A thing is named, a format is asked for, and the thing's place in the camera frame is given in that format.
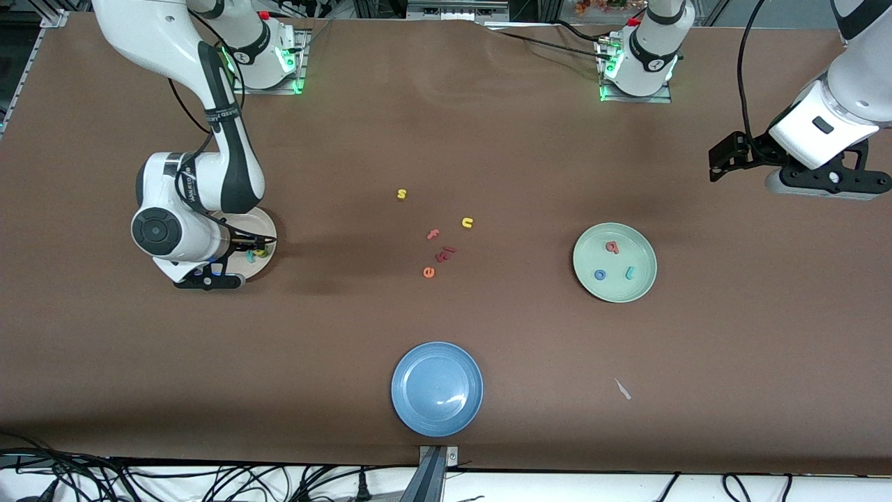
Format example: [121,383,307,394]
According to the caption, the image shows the beige brown plate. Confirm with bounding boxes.
[206,206,278,281]

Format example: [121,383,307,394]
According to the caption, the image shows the brown table cover sheet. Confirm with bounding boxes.
[0,13,892,475]

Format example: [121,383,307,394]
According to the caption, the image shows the pale green plate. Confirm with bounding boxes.
[572,222,658,304]

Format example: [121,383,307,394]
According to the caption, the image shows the blue plate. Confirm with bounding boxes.
[390,341,484,439]

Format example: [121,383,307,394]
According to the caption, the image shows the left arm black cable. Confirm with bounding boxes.
[737,0,767,140]

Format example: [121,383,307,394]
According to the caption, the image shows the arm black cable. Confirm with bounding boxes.
[166,70,241,231]
[737,0,767,140]

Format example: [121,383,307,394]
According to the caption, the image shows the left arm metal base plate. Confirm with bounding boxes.
[599,38,674,105]

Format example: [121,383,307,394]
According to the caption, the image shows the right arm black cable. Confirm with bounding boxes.
[166,70,241,231]

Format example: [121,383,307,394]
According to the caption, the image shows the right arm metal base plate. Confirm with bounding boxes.
[231,29,311,95]

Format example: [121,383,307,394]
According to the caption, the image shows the black cable on table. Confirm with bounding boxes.
[488,20,617,62]

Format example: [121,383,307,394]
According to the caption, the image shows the black cable tangle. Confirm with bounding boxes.
[0,432,419,502]

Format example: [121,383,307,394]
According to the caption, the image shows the aluminium frame rail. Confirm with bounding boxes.
[0,8,70,140]

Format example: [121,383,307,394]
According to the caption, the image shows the grey metal camera post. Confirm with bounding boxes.
[399,445,461,502]

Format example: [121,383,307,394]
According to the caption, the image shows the aluminium frame bar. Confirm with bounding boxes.
[406,0,511,23]

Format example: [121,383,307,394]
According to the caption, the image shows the looped black cable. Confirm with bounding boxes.
[721,473,755,502]

